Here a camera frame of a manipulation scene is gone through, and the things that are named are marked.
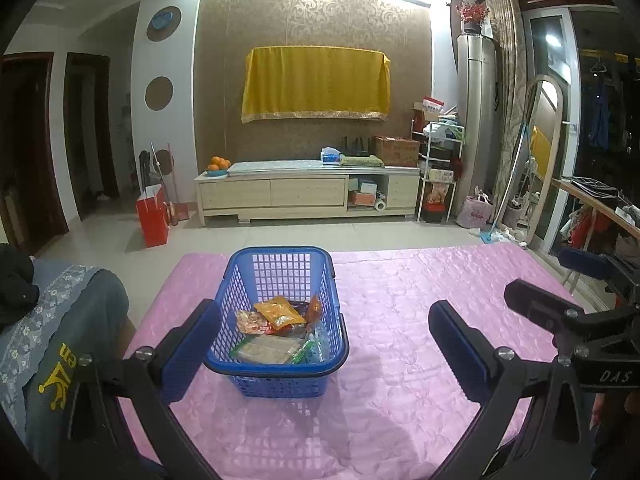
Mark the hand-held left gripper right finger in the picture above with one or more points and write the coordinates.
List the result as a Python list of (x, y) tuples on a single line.
[(455, 352)]

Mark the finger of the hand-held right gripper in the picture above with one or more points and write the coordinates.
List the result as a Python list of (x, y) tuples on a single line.
[(582, 262), (535, 300)]

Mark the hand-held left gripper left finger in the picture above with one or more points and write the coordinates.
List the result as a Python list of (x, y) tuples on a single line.
[(190, 347)]

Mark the red noodle snack packet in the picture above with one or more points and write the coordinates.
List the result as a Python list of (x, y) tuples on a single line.
[(252, 322)]

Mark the green cracker packet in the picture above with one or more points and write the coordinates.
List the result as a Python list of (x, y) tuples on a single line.
[(270, 350)]

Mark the orange yellow snack packet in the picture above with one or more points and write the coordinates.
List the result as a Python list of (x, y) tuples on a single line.
[(280, 312)]

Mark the purple snack packet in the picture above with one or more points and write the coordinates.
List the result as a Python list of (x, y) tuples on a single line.
[(299, 305)]

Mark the orange snack bar packet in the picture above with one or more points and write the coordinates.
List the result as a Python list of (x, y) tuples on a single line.
[(314, 312)]

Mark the blue plastic basket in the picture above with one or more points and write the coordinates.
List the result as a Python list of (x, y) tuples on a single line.
[(275, 250)]

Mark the light blue clear packet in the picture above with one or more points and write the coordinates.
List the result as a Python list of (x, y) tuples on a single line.
[(322, 345)]

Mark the person's right hand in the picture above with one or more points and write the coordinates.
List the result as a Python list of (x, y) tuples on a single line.
[(599, 412)]

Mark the red hanging clothes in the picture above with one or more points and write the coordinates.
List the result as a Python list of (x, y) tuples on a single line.
[(582, 227)]

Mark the wooden folding rack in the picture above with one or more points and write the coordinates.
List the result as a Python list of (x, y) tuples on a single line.
[(600, 210)]

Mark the pink quilted table cover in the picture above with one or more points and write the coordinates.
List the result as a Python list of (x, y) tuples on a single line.
[(400, 310)]

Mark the blue mop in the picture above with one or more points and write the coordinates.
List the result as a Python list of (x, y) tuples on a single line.
[(492, 235)]

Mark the pink gift bag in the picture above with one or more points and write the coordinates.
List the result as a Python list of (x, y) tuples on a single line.
[(474, 212)]

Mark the grey armchair with lace cover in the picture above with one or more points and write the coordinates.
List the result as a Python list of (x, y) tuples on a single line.
[(75, 320)]

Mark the red paper bag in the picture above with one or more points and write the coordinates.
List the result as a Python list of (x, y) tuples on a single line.
[(152, 220)]

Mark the arched floor mirror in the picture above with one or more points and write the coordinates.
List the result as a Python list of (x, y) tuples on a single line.
[(542, 125)]

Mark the dark hanging clothes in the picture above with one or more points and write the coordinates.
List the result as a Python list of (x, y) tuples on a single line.
[(600, 110)]

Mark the white paper roll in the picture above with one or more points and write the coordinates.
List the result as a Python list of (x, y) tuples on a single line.
[(380, 205)]

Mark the white metal shelf rack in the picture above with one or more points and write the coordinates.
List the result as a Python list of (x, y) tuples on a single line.
[(440, 159)]

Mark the beige TV cabinet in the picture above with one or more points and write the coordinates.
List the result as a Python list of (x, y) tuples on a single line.
[(280, 192)]

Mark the black jacket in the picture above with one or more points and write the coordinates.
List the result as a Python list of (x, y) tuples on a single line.
[(17, 285)]

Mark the silver standing air conditioner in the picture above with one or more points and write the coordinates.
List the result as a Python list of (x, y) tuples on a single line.
[(477, 110)]

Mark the plate of oranges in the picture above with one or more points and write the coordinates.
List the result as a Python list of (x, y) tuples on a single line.
[(218, 164)]

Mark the patterned beige curtain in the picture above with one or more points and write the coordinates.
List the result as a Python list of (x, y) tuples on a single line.
[(507, 85)]

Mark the brown cardboard box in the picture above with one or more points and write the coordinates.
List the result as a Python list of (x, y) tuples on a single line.
[(397, 152)]

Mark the striped grey pad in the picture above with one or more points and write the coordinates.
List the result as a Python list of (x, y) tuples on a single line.
[(285, 167)]

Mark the green cushion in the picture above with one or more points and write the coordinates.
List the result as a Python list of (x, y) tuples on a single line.
[(362, 161)]

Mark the red white carton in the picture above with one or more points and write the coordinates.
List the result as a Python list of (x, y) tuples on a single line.
[(430, 106)]

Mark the black router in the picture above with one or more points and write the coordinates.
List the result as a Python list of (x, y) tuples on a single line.
[(356, 150)]

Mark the blue tissue box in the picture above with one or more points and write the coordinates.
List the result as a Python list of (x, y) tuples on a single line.
[(330, 157)]

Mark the vase with red flowers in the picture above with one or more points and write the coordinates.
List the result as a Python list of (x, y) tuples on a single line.
[(472, 12)]

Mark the yellow cloth cover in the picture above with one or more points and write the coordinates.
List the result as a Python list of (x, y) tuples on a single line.
[(315, 85)]

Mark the dark wooden door frame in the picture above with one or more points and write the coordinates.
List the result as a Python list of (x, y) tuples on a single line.
[(107, 135), (47, 160)]

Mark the round brown wall niche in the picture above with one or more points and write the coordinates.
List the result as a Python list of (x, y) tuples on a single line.
[(152, 35), (159, 93)]

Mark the blue wall plate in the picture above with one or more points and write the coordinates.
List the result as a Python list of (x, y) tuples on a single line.
[(161, 19)]

